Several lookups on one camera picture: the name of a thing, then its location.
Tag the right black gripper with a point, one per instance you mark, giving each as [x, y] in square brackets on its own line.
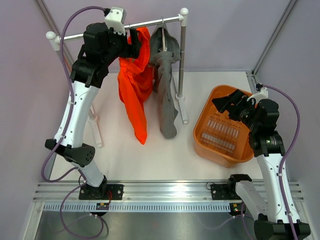
[238, 98]

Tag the white slotted cable duct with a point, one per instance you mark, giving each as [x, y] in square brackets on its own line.
[141, 207]

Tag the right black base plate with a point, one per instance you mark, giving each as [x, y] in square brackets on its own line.
[222, 192]

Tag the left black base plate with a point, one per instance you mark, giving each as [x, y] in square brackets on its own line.
[115, 192]

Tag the clothes rack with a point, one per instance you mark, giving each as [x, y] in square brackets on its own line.
[68, 72]

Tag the aluminium rail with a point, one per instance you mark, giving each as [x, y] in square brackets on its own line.
[134, 191]

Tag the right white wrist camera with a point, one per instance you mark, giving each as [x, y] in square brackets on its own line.
[262, 93]

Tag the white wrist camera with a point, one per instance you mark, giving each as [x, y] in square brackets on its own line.
[262, 93]
[114, 19]

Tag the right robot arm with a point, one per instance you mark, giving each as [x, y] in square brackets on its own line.
[276, 217]

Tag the orange shorts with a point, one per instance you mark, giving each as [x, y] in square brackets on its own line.
[135, 85]

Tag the white clothes hanger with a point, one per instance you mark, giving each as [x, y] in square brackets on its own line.
[163, 36]

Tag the grey shorts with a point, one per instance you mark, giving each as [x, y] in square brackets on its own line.
[162, 63]

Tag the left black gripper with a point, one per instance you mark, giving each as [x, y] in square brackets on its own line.
[130, 50]

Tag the orange plastic basket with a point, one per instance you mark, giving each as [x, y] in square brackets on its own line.
[218, 138]

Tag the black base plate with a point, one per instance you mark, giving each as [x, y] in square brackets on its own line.
[222, 192]
[115, 192]

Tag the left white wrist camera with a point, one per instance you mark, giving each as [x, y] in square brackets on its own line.
[114, 19]

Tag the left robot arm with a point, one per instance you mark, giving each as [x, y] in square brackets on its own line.
[101, 47]

